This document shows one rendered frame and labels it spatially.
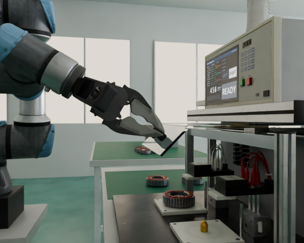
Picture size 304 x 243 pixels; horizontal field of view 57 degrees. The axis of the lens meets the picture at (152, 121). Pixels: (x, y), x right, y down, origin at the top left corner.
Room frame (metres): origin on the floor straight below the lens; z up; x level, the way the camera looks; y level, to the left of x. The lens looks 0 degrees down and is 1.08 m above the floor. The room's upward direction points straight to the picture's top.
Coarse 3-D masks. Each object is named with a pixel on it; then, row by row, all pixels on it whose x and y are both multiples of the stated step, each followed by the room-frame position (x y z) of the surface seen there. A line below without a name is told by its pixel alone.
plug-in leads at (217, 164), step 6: (216, 144) 1.03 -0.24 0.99; (210, 150) 1.03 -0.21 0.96; (216, 150) 0.99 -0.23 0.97; (222, 150) 1.02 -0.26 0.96; (210, 156) 1.03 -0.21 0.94; (216, 156) 0.98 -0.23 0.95; (222, 156) 1.03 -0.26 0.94; (210, 162) 1.02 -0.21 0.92; (216, 162) 0.98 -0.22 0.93; (216, 168) 0.98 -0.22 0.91
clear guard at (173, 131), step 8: (168, 128) 0.67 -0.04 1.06; (176, 128) 0.61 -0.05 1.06; (184, 128) 0.56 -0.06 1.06; (168, 136) 0.61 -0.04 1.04; (176, 136) 0.56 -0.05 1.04; (144, 144) 0.75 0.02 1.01; (152, 144) 0.67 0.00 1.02; (160, 144) 0.61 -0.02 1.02; (168, 144) 0.56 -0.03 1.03; (160, 152) 0.56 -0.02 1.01
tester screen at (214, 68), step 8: (224, 56) 0.92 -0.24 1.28; (232, 56) 0.86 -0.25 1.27; (208, 64) 1.05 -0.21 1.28; (216, 64) 0.98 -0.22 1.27; (224, 64) 0.92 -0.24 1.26; (232, 64) 0.86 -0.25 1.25; (208, 72) 1.05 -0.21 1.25; (216, 72) 0.98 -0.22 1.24; (208, 80) 1.05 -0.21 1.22; (216, 80) 0.98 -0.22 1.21; (224, 80) 0.91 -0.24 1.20; (232, 80) 0.86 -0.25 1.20; (208, 88) 1.05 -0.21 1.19
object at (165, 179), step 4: (148, 176) 1.42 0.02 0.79; (152, 176) 1.43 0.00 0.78; (156, 176) 1.43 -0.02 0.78; (160, 176) 1.43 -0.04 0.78; (164, 176) 1.42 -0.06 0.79; (148, 180) 1.37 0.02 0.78; (152, 180) 1.35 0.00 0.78; (156, 180) 1.35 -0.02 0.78; (160, 180) 1.35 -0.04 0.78; (164, 180) 1.36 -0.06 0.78; (148, 184) 1.37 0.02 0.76; (152, 184) 1.35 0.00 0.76; (156, 184) 1.34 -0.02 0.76; (160, 184) 1.35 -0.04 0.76; (164, 184) 1.36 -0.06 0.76
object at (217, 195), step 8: (216, 176) 0.77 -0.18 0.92; (224, 176) 0.77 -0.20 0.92; (232, 176) 0.77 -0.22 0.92; (216, 184) 0.77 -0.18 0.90; (224, 184) 0.72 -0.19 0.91; (232, 184) 0.72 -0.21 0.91; (240, 184) 0.72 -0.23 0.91; (208, 192) 0.77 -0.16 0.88; (216, 192) 0.75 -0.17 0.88; (224, 192) 0.72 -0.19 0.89; (232, 192) 0.72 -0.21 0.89; (240, 192) 0.72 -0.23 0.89; (248, 192) 0.73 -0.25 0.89; (256, 192) 0.73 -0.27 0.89; (264, 192) 0.73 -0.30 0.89; (272, 192) 0.74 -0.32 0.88
